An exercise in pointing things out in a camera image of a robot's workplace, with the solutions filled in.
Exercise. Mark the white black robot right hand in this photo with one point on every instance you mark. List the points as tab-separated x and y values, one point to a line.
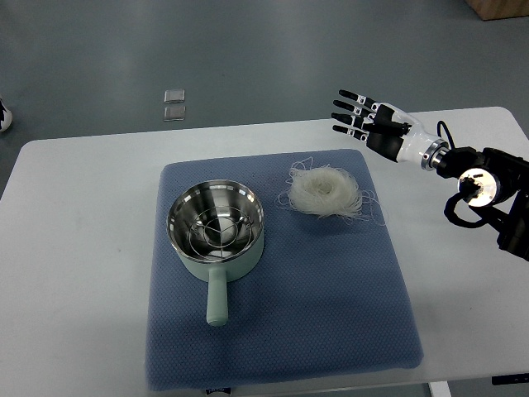
387	130

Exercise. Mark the white vermicelli nest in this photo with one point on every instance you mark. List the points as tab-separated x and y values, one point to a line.
327	192

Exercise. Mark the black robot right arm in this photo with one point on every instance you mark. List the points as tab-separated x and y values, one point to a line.
492	189

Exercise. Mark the mint green steel pot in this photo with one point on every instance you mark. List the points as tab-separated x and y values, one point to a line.
217	274

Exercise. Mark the brown wooden box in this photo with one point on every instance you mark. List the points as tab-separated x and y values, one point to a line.
490	10

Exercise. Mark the blue textured table mat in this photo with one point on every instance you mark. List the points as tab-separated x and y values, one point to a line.
327	297

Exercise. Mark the lower clear floor plate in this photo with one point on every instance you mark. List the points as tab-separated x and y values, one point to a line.
174	113

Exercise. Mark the clear floor plate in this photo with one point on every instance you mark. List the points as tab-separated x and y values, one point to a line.
174	113
176	95

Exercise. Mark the upper clear floor plate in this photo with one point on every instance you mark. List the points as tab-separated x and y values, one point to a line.
176	95

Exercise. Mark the white table leg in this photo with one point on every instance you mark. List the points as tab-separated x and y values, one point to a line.
439	389

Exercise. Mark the black table control panel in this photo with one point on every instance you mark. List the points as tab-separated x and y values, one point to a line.
513	379

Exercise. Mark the blue label under mat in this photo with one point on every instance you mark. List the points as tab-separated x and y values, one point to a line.
224	390

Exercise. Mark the black white shoe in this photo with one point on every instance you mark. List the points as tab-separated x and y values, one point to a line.
5	117

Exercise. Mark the round wire steamer rack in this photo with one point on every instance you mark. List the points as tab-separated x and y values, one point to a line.
220	233

